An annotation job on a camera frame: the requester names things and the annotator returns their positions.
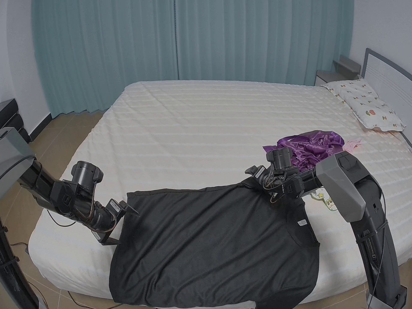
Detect grey bedside table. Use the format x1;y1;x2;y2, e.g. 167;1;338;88
315;55;361;86

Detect purple satin garment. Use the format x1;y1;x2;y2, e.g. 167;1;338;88
262;130;345;173

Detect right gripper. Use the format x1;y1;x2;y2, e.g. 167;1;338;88
256;173;284;204

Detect white printed pillow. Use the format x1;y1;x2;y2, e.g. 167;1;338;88
320;77;407;132

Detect white printed garment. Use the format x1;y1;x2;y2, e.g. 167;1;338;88
309;188;338;212

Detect bed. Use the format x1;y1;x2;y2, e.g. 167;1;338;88
28;48;412;305

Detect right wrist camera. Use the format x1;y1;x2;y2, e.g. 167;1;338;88
245;165;268;182

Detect black T-shirt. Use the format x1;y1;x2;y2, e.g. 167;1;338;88
109;176;321;306

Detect black chest of drawers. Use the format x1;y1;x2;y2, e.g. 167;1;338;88
0;98;31;141

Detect pink garment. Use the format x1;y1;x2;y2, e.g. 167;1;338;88
342;138;364;152

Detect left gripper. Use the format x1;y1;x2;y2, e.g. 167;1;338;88
84;199;141;246

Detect blue-green curtain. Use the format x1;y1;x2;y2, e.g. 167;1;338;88
174;0;354;84
30;0;180;117

